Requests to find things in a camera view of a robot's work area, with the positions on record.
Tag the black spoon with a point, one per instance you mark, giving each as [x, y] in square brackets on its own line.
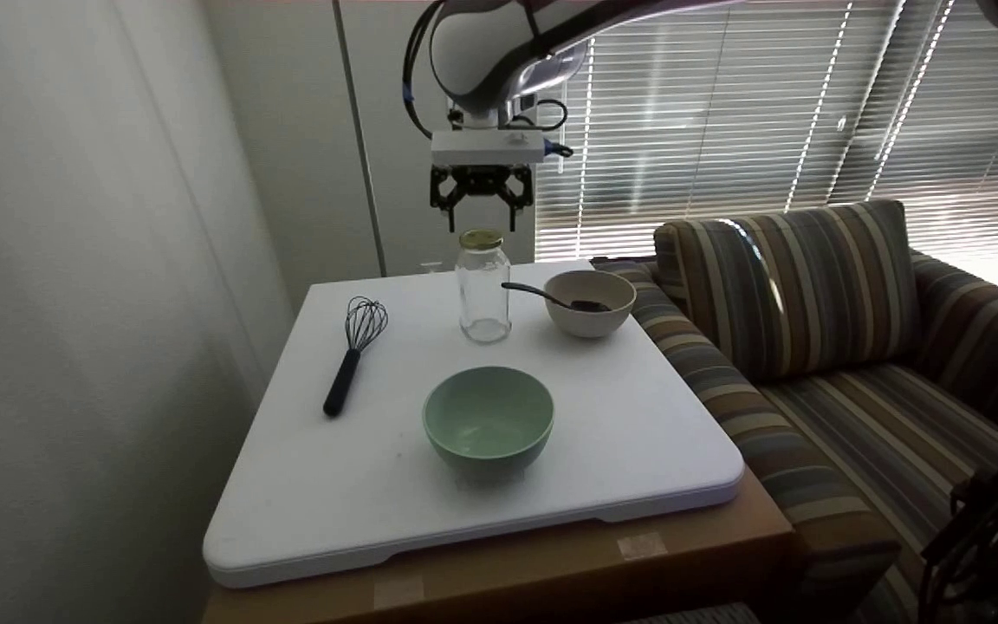
[535, 292]

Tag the striped sofa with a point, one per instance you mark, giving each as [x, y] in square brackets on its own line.
[867, 452]

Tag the clear tape piece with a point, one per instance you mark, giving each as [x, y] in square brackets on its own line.
[644, 545]

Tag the yellowish jar lid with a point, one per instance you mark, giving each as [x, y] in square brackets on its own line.
[483, 240]

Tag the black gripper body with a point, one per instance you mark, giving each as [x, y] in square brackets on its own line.
[483, 177]

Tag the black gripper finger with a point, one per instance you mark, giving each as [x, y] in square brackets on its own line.
[444, 193]
[519, 193]

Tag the beige bowl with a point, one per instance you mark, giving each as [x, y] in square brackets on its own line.
[592, 317]

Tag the white window blinds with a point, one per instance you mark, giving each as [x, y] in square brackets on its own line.
[754, 115]

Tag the striped sofa cushion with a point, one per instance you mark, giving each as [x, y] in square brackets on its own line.
[798, 290]

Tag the black metal frame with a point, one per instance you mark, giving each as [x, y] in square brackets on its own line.
[986, 520]

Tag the wooden table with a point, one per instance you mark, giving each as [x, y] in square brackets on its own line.
[592, 575]

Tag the light green bowl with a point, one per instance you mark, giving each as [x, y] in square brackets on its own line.
[487, 421]

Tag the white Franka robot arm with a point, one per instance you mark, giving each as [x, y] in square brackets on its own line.
[487, 46]

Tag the white table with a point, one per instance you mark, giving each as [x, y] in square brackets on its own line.
[406, 498]

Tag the clear glass jar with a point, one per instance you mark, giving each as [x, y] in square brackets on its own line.
[483, 296]

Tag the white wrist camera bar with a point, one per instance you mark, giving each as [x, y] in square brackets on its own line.
[487, 148]

